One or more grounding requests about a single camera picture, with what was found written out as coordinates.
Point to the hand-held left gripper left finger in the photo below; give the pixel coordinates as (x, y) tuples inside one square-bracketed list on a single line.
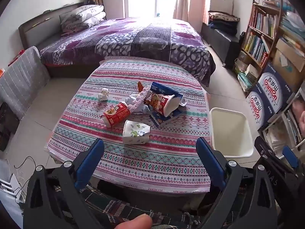
[(88, 162)]

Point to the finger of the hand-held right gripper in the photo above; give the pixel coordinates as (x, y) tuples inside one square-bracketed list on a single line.
[(265, 150), (290, 157)]

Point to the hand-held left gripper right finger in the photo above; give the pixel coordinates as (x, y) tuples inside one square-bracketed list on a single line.
[(210, 162)]

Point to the white plastic bin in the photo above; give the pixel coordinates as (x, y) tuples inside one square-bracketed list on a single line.
[(228, 133)]

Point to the small red noodle cup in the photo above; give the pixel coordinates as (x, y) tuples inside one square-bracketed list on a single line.
[(116, 115)]

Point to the white green-print paper cup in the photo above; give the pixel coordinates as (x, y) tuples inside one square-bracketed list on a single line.
[(135, 132)]

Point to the large red noodle cup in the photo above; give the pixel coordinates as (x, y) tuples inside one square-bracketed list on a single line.
[(162, 105)]

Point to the blue cardboard box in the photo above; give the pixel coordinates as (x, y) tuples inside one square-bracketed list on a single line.
[(166, 91)]

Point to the person's right hand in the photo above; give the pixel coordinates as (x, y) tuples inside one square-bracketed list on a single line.
[(300, 114)]

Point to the person's left hand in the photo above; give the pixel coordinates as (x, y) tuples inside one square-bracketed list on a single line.
[(133, 222)]

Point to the striped patterned tablecloth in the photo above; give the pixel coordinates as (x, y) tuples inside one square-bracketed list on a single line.
[(107, 162)]

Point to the blue white water carton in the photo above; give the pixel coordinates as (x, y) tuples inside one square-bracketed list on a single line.
[(256, 111), (274, 88)]

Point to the crumpled white tissue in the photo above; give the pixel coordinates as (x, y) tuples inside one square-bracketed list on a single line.
[(103, 94)]

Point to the stack of books and papers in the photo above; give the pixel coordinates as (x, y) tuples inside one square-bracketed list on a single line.
[(244, 76)]

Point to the white power strip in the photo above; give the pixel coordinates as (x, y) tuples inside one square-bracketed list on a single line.
[(9, 186)]

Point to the brown cardboard box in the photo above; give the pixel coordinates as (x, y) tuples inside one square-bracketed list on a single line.
[(289, 62)]

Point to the orange snack wrapper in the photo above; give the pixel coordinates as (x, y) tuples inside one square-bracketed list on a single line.
[(140, 85)]

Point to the row of colourful books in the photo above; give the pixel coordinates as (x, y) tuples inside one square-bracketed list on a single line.
[(263, 22), (256, 47)]

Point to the grey striped sofa cover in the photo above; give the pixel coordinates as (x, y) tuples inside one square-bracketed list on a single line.
[(21, 81)]

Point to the black bag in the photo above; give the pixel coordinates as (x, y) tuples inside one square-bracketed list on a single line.
[(242, 40)]

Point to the black bench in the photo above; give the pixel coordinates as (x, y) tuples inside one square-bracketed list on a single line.
[(220, 45)]

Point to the purple patterned bedspread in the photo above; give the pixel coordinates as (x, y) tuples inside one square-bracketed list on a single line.
[(119, 38)]

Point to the stack of folded clothes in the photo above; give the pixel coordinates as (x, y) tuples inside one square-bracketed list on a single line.
[(222, 22)]

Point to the floral folded quilt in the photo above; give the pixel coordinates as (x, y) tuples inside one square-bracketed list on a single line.
[(81, 13), (88, 22)]

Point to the dark bed headboard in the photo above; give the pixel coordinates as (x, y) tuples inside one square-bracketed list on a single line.
[(31, 28)]

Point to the wooden bookshelf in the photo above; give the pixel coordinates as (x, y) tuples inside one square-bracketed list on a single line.
[(252, 4)]

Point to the white storage box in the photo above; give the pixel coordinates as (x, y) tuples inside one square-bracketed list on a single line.
[(220, 4)]

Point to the pale pink curtain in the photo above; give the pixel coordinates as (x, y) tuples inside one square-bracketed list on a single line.
[(182, 4)]

